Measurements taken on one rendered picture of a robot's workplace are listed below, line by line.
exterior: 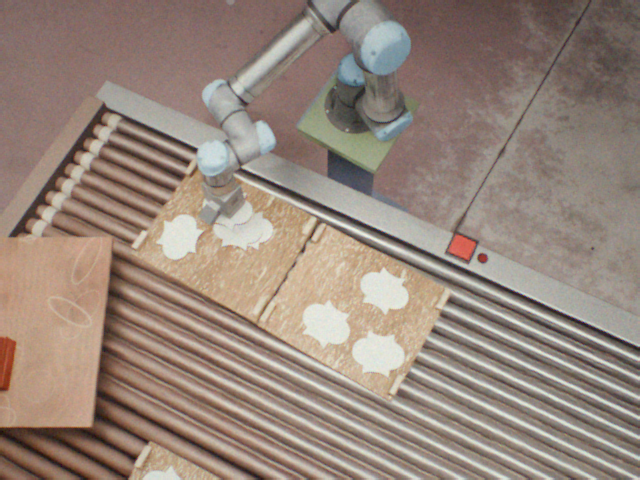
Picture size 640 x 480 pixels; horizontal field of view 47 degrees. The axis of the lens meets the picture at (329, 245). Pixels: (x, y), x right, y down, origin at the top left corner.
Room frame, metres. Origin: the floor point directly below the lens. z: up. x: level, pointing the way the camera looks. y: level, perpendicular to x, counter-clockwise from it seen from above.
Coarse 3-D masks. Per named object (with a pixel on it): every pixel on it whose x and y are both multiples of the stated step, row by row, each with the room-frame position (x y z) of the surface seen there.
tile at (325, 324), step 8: (312, 304) 0.61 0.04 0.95; (328, 304) 0.61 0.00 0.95; (304, 312) 0.59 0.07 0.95; (312, 312) 0.59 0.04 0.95; (320, 312) 0.59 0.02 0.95; (328, 312) 0.59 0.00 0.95; (336, 312) 0.59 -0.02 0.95; (304, 320) 0.56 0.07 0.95; (312, 320) 0.56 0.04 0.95; (320, 320) 0.56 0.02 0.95; (328, 320) 0.56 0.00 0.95; (336, 320) 0.56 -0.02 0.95; (344, 320) 0.56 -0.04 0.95; (312, 328) 0.54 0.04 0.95; (320, 328) 0.54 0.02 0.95; (328, 328) 0.54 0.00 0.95; (336, 328) 0.54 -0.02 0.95; (344, 328) 0.54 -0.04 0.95; (312, 336) 0.52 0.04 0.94; (320, 336) 0.52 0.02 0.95; (328, 336) 0.52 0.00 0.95; (336, 336) 0.52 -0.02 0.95; (344, 336) 0.52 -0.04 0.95; (320, 344) 0.50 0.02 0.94; (336, 344) 0.50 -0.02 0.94
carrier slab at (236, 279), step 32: (192, 192) 0.95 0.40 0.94; (256, 192) 0.95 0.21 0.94; (160, 224) 0.85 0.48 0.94; (288, 224) 0.85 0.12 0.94; (160, 256) 0.75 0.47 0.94; (192, 256) 0.75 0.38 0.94; (224, 256) 0.75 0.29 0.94; (256, 256) 0.75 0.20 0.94; (288, 256) 0.75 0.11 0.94; (192, 288) 0.66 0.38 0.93; (224, 288) 0.66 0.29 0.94; (256, 288) 0.66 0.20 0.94; (256, 320) 0.57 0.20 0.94
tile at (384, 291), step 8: (384, 272) 0.70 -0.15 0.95; (368, 280) 0.68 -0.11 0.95; (376, 280) 0.68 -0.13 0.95; (384, 280) 0.68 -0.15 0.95; (392, 280) 0.68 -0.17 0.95; (400, 280) 0.68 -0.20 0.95; (368, 288) 0.66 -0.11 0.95; (376, 288) 0.66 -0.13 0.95; (384, 288) 0.66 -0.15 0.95; (392, 288) 0.66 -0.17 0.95; (400, 288) 0.66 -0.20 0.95; (368, 296) 0.63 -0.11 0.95; (376, 296) 0.63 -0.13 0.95; (384, 296) 0.63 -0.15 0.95; (392, 296) 0.63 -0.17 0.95; (400, 296) 0.63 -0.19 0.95; (376, 304) 0.61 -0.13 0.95; (384, 304) 0.61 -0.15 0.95; (392, 304) 0.61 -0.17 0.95; (400, 304) 0.61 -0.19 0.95; (384, 312) 0.59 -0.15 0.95
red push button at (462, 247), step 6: (456, 234) 0.82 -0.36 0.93; (456, 240) 0.81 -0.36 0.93; (462, 240) 0.81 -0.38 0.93; (468, 240) 0.81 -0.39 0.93; (450, 246) 0.79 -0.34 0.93; (456, 246) 0.79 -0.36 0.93; (462, 246) 0.79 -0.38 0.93; (468, 246) 0.79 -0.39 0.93; (450, 252) 0.77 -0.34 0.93; (456, 252) 0.77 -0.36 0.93; (462, 252) 0.77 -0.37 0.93; (468, 252) 0.77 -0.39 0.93
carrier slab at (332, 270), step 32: (320, 256) 0.75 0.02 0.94; (352, 256) 0.75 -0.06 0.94; (384, 256) 0.75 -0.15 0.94; (288, 288) 0.66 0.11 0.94; (320, 288) 0.66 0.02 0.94; (352, 288) 0.66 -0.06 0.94; (416, 288) 0.66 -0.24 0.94; (288, 320) 0.57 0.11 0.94; (352, 320) 0.57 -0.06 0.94; (384, 320) 0.57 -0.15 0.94; (416, 320) 0.57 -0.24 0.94; (320, 352) 0.48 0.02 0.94; (416, 352) 0.48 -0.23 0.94; (384, 384) 0.39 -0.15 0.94
